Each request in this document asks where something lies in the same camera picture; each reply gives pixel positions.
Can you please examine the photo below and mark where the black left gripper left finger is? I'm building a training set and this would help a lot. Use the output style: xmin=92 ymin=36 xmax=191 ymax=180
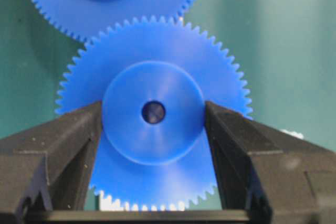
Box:
xmin=1 ymin=102 xmax=102 ymax=223

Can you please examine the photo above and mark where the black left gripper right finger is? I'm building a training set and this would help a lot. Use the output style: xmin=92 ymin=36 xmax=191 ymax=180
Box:
xmin=205 ymin=101 xmax=335 ymax=223

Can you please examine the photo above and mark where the small blue plastic gear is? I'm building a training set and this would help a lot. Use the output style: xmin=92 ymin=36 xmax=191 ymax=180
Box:
xmin=56 ymin=17 xmax=251 ymax=209

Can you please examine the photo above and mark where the steel shaft for small gear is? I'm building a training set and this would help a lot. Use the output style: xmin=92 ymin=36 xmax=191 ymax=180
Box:
xmin=142 ymin=101 xmax=165 ymax=124

